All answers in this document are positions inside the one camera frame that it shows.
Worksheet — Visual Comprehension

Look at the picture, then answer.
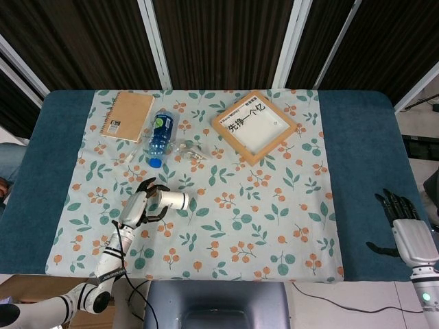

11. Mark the white paper cup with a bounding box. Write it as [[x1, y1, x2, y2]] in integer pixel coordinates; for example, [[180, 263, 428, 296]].
[[147, 191, 190, 211]]

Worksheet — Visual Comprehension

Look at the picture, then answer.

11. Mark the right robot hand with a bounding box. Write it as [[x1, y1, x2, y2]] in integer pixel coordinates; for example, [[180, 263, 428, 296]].
[[365, 188, 439, 269]]

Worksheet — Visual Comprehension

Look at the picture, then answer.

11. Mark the black cable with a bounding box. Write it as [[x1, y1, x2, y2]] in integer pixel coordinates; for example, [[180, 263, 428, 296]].
[[125, 270, 152, 323]]

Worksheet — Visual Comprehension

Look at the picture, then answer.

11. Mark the floral tablecloth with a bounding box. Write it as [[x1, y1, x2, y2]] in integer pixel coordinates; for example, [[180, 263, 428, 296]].
[[45, 88, 345, 284]]

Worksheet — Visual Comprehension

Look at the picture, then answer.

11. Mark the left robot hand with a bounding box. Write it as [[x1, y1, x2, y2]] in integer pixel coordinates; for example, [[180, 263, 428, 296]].
[[118, 177, 171, 230]]

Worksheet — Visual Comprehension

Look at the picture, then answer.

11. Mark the blue table cover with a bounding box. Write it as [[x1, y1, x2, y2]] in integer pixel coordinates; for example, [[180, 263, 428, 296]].
[[0, 89, 429, 282]]

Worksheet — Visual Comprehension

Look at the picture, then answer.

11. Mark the blue plastic water bottle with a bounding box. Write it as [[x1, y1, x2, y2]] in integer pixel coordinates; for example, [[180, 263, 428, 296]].
[[142, 109, 181, 168]]

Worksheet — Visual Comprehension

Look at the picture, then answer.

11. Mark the crumpled clear plastic wrapper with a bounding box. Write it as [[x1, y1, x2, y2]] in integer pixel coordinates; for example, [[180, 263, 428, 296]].
[[171, 139, 211, 161]]

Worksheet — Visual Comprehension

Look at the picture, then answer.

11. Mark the wooden picture frame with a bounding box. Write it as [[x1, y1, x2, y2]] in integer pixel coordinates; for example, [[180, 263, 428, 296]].
[[210, 90, 298, 167]]

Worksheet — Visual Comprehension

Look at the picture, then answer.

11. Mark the brown spiral notebook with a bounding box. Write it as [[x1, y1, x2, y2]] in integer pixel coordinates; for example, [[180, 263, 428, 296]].
[[99, 90, 155, 144]]

